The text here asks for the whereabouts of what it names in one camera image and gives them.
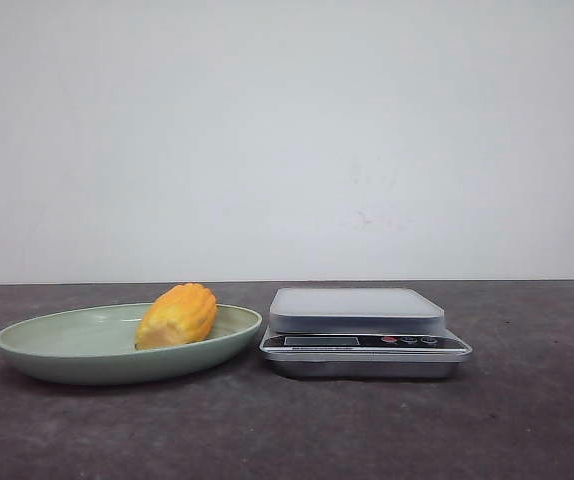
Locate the yellow corn cob piece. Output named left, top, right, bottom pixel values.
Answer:
left=134, top=283, right=218, bottom=350

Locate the silver digital kitchen scale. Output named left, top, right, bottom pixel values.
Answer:
left=259, top=287, right=473, bottom=378

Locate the light green plate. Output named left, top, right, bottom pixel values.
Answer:
left=0, top=303, right=262, bottom=385

